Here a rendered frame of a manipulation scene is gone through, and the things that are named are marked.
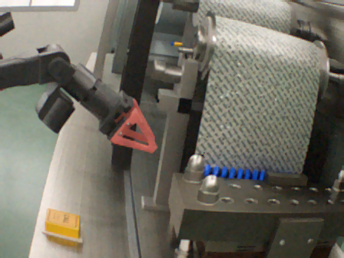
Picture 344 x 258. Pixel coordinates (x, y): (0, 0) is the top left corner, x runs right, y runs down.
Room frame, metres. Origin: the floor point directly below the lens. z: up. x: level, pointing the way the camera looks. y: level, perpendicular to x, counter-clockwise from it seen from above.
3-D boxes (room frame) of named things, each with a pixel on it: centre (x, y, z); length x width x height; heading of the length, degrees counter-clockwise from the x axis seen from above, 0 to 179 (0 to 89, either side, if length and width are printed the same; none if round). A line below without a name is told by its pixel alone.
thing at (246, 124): (0.96, -0.16, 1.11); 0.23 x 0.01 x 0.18; 98
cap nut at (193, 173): (0.87, -0.05, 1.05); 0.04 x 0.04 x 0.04
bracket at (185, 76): (1.03, 0.01, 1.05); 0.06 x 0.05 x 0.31; 98
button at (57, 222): (0.81, 0.17, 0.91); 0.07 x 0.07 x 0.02; 8
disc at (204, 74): (1.00, -0.04, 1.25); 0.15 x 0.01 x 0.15; 8
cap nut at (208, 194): (0.78, -0.07, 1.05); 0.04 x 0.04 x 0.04
